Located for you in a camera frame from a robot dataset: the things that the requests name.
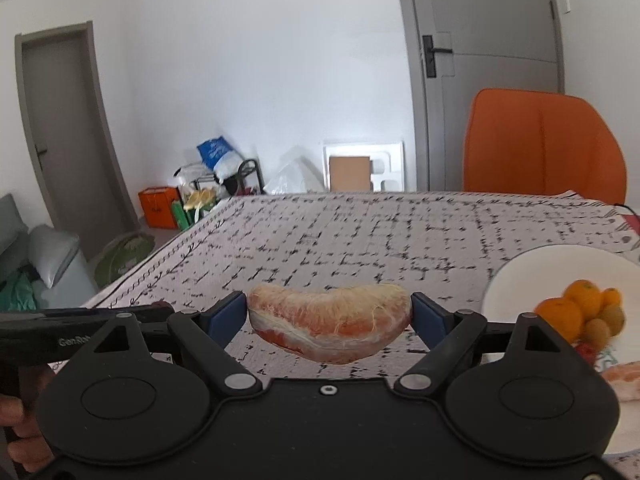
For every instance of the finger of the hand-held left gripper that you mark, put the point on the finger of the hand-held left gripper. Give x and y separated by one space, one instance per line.
145 310

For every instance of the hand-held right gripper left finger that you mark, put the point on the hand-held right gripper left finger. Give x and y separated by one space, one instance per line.
227 317

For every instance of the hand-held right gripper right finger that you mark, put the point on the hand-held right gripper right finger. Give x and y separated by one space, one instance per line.
430 317

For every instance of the white round plate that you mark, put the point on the white round plate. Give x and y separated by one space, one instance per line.
520 280

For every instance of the peeled pomelo segment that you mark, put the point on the peeled pomelo segment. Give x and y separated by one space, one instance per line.
325 320
625 377

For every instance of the orange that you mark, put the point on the orange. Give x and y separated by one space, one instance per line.
584 296
557 317

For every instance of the small dark red fruit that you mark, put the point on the small dark red fruit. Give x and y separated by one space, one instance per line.
586 351

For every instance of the small orange kumquat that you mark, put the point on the small orange kumquat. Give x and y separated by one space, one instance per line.
611 296

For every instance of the person's left hand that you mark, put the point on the person's left hand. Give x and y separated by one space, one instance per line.
25 442

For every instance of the green cloth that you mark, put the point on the green cloth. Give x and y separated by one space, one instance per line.
17 292

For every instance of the green round cushion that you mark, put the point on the green round cushion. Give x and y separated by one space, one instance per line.
125 260

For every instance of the grey cushion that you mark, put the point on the grey cushion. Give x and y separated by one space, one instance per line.
52 255

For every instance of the green bag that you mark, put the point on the green bag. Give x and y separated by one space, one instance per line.
180 215

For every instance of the orange box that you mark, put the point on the orange box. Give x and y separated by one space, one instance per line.
157 207

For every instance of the grey sofa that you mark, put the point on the grey sofa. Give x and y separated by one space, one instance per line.
12 230

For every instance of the white black-patterned tablecloth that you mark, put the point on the white black-patterned tablecloth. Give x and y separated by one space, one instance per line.
350 240

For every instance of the yellow bundle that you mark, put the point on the yellow bundle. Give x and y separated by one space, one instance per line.
200 199

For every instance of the black metal trolley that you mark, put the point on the black metal trolley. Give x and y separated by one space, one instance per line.
250 175

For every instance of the clear plastic bag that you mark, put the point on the clear plastic bag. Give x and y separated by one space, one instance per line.
295 177

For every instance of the white foam packaging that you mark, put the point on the white foam packaging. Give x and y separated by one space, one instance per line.
390 160

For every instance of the brown cardboard sheet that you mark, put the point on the brown cardboard sheet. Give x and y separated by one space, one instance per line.
349 174

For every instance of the blue and white bag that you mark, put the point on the blue and white bag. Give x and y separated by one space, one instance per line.
216 152

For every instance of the grey-framed plain door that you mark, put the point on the grey-framed plain door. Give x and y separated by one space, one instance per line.
65 135

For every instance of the orange chair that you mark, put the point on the orange chair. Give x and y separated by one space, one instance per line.
540 145

